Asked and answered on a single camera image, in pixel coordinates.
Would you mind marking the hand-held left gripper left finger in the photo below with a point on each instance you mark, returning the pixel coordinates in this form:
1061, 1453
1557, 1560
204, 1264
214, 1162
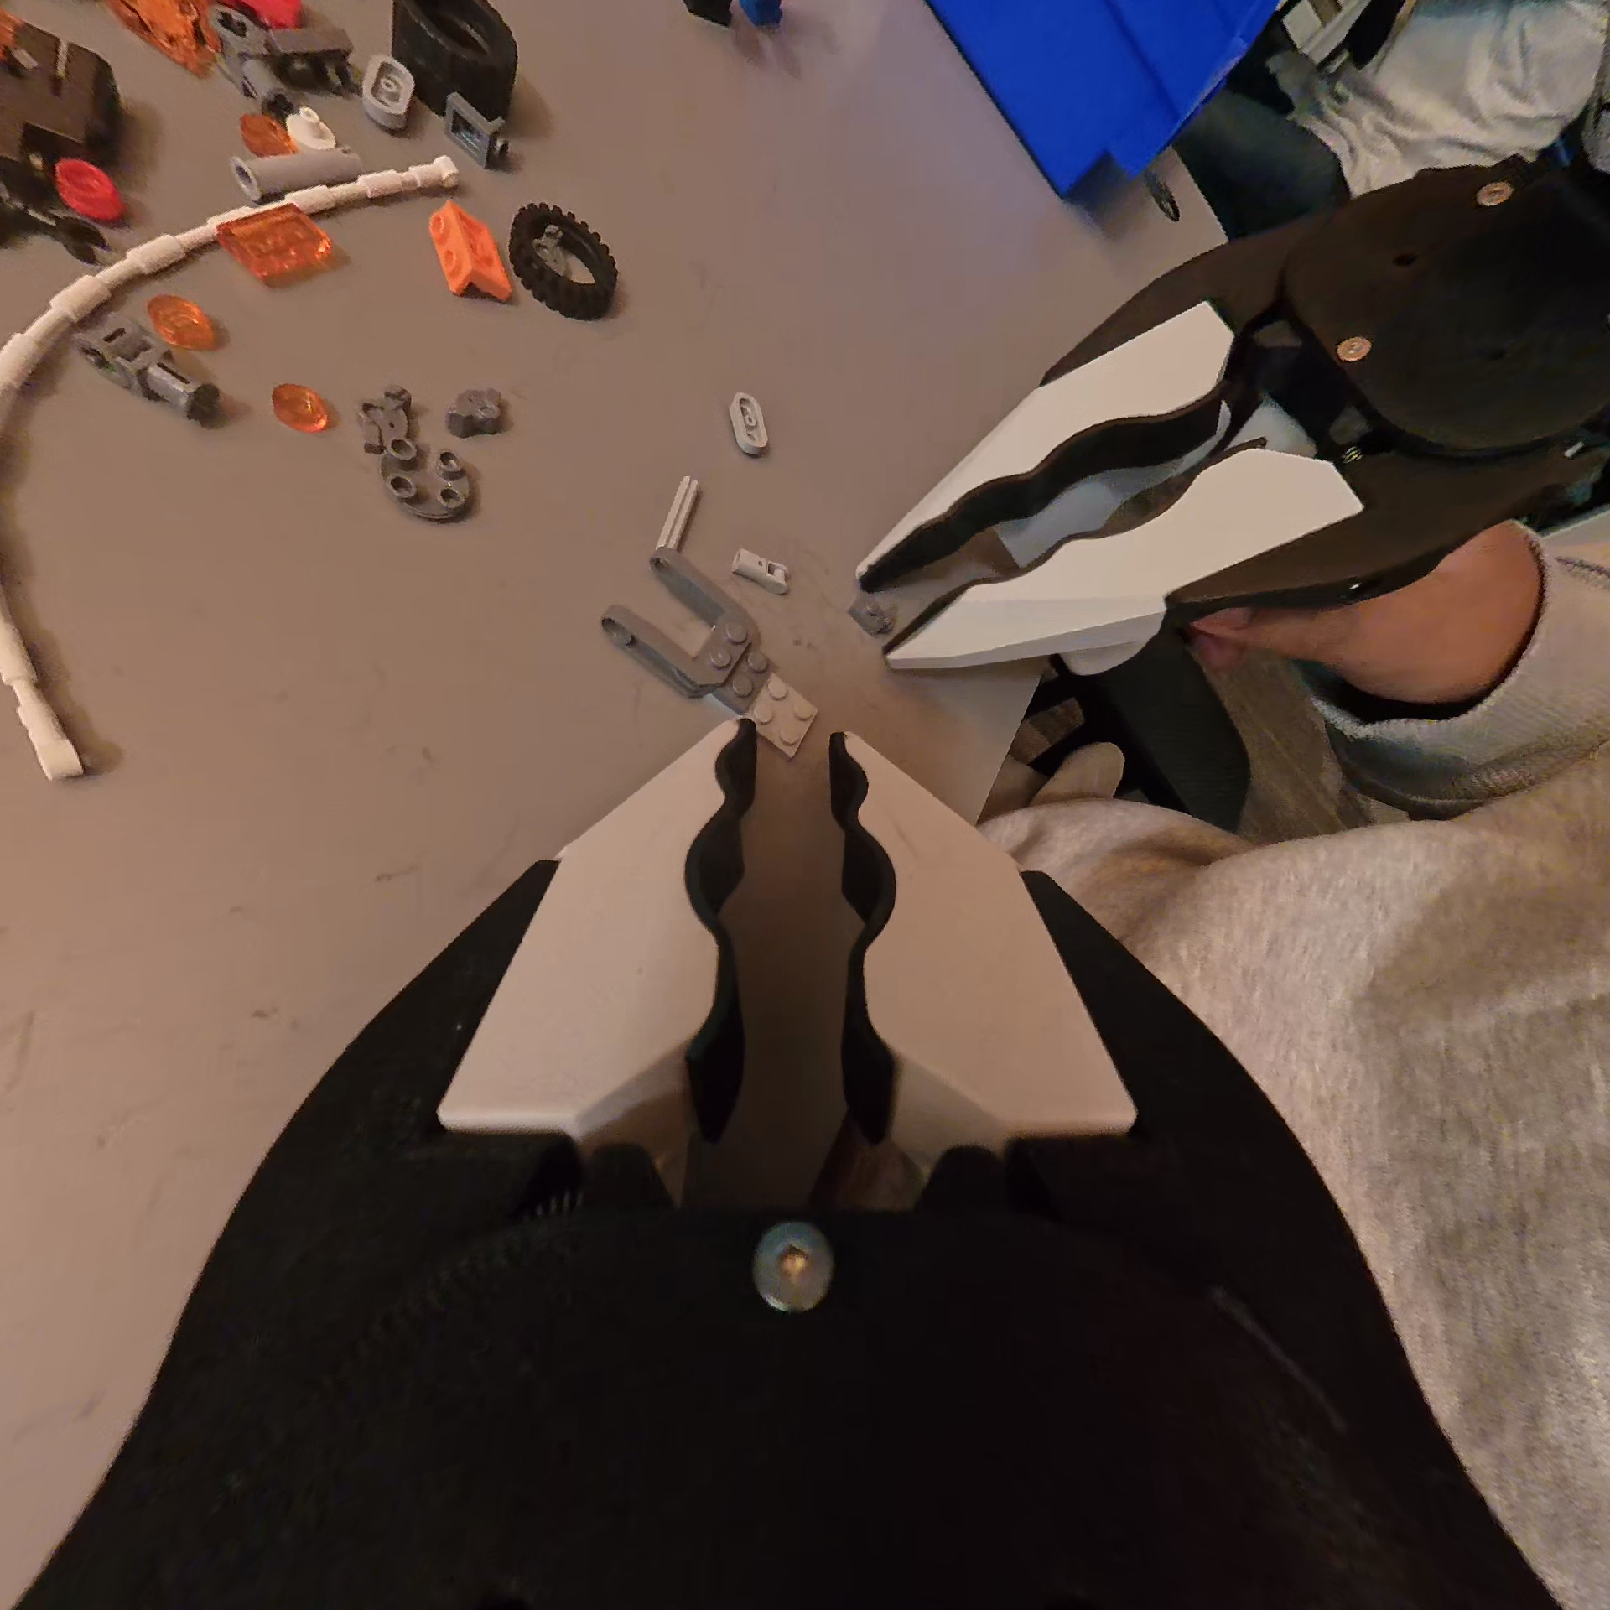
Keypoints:
580, 1006

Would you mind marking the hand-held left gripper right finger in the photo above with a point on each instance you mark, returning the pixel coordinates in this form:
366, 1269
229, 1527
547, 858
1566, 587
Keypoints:
995, 1006

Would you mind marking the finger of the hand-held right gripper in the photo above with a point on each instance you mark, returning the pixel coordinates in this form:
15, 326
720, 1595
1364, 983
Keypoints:
1134, 566
1108, 390

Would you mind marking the grey lego fork plate assembly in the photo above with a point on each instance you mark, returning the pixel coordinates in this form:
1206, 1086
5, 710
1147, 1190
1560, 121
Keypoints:
705, 654

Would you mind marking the light grey oval lego link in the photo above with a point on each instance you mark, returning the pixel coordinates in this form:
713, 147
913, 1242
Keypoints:
389, 94
750, 424

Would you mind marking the small light grey lego piece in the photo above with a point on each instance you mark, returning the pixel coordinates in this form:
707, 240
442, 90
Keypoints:
761, 572

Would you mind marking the light grey lego bar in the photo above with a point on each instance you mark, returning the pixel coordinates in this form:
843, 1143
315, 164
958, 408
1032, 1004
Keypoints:
679, 513

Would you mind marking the blue lego piece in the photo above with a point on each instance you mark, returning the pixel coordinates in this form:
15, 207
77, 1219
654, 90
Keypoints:
765, 10

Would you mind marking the dark grey round lego plate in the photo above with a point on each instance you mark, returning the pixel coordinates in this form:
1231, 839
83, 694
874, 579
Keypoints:
430, 484

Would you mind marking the black lego piece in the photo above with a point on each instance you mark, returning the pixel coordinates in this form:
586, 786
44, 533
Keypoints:
709, 10

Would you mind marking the small black lego tyre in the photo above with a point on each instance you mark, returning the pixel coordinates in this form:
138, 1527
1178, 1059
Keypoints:
520, 260

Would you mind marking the dark grey lumpy lego piece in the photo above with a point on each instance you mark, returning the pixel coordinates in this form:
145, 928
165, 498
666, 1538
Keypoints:
477, 412

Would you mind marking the dark grey lego clip piece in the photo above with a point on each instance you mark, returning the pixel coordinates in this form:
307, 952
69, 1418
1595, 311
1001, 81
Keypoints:
385, 422

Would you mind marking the clear orange round lego tile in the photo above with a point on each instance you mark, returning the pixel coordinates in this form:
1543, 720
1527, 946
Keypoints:
182, 320
303, 410
268, 135

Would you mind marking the large black lego tyre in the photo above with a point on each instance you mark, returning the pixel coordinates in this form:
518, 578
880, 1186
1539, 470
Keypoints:
484, 82

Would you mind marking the clear orange lego plate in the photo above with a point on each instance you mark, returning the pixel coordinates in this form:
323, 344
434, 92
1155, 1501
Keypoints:
274, 242

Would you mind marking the small white round lego piece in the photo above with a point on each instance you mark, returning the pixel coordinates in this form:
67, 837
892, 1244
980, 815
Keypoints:
311, 129

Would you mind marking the light grey lego tube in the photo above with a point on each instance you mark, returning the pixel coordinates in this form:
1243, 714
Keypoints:
295, 174

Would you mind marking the dark grey lego technic piece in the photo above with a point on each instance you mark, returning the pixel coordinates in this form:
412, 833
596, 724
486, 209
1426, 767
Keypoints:
309, 57

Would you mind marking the red lego slope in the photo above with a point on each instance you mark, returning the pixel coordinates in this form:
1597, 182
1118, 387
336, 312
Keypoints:
272, 10

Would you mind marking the black lego claw pieces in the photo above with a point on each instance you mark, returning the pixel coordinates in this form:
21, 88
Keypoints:
52, 227

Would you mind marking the red round lego piece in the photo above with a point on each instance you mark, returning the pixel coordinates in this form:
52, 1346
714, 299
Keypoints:
91, 192

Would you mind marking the clear orange lego flame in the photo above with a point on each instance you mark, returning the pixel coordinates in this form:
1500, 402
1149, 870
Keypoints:
165, 32

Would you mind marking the dark brown lego brick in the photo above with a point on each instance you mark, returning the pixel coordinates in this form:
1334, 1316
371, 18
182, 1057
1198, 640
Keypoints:
58, 108

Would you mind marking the person's right hand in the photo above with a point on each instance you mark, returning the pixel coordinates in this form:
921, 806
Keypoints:
1385, 628

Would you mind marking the black office chair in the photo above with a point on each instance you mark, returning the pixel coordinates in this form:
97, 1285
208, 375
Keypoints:
1171, 730

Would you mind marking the pale grey cloth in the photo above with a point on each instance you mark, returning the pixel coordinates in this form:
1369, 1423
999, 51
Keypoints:
1447, 77

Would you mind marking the blue plastic bin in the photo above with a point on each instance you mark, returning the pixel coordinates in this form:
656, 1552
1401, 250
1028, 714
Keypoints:
1083, 77

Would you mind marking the orange lego bracket brick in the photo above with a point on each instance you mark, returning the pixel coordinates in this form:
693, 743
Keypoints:
469, 252

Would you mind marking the grey lego frame piece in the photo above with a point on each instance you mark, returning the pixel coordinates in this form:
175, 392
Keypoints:
477, 129

